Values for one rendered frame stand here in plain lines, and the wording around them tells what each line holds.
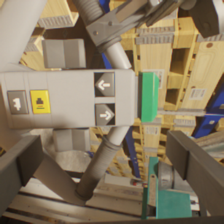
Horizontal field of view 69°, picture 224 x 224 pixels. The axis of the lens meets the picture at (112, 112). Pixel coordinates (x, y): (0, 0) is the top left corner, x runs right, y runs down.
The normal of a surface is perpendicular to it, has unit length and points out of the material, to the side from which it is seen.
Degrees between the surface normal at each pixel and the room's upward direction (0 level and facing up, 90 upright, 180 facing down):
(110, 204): 90
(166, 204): 90
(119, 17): 100
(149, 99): 74
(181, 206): 90
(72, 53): 91
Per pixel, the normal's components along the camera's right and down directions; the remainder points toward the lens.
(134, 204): -0.15, -0.66
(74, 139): -0.26, 0.26
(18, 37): 0.38, 0.46
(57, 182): 0.13, 0.14
